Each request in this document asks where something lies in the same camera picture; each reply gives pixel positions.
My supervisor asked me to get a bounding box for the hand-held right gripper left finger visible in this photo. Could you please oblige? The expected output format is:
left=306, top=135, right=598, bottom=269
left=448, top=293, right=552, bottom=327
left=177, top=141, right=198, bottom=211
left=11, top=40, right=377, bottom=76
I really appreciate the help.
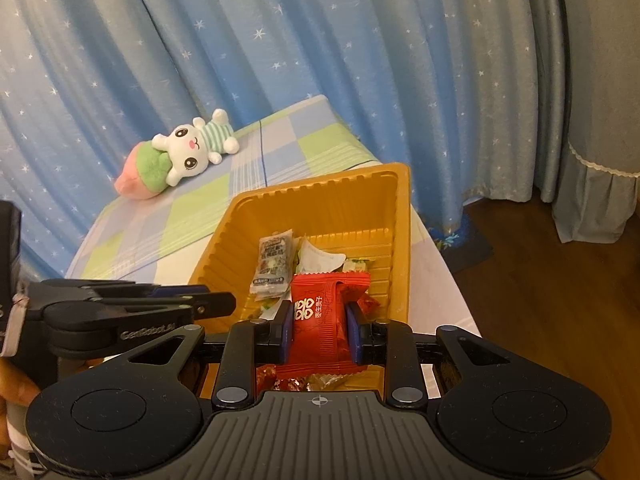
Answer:
left=117, top=302, right=296, bottom=411

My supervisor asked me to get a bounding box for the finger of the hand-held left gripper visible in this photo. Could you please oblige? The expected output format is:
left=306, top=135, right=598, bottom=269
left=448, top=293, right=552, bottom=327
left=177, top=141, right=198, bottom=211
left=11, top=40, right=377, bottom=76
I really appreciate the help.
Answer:
left=42, top=291, right=237, bottom=359
left=30, top=279, right=212, bottom=307

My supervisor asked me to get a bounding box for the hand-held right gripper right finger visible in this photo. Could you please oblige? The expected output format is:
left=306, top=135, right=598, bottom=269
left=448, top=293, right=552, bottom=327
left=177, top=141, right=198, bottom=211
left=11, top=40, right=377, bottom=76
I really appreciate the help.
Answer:
left=346, top=300, right=526, bottom=408

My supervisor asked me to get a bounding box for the large red snack packet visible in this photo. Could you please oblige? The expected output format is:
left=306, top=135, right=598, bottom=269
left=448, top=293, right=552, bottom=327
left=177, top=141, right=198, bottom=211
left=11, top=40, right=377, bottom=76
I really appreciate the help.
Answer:
left=275, top=271, right=372, bottom=381

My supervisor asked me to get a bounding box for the dark red candy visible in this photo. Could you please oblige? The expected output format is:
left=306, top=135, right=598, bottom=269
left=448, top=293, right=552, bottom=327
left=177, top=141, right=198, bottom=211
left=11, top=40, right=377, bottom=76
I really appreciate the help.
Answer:
left=256, top=364, right=281, bottom=392

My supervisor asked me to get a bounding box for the grey printed snack packet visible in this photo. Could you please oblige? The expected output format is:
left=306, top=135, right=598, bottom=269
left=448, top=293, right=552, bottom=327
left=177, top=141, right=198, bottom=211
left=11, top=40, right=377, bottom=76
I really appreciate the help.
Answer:
left=249, top=229, right=295, bottom=302

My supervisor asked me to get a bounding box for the silver and green snack packet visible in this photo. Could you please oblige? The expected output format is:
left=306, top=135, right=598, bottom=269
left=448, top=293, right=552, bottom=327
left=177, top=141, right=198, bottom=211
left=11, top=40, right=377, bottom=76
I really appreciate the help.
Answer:
left=295, top=234, right=348, bottom=276

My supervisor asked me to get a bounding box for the orange plastic tray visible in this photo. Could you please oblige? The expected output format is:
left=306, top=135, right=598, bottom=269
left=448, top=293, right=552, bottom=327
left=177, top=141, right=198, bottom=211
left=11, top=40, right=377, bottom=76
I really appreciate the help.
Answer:
left=189, top=162, right=412, bottom=392

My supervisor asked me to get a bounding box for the person's left hand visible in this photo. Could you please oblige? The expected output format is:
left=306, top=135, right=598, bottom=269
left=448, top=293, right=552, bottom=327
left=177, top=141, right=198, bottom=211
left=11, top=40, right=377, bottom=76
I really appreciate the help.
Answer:
left=0, top=360, right=43, bottom=406

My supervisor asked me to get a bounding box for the white rabbit plush with radish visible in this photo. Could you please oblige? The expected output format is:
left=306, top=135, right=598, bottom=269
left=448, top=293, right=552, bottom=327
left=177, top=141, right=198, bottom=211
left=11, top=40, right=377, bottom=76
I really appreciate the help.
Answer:
left=114, top=108, right=240, bottom=202

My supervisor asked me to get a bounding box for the blue floor mat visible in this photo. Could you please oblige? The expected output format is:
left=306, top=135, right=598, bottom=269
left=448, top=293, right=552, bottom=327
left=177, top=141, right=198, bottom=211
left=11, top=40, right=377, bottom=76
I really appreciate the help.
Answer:
left=430, top=210, right=493, bottom=274

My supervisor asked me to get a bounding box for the plaid tablecloth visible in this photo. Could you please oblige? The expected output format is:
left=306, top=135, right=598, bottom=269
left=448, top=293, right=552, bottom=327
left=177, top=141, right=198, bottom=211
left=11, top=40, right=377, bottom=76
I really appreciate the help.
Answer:
left=65, top=94, right=483, bottom=386

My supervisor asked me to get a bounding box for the blue star curtain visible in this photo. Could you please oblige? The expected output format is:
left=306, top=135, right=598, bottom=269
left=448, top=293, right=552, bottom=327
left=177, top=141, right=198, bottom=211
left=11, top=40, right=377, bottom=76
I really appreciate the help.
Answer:
left=0, top=0, right=546, bottom=286

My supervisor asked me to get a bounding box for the grey lace-trimmed curtain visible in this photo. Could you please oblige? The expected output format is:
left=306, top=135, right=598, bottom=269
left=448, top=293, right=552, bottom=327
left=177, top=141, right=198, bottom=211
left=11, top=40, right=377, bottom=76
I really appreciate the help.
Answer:
left=552, top=0, right=640, bottom=246

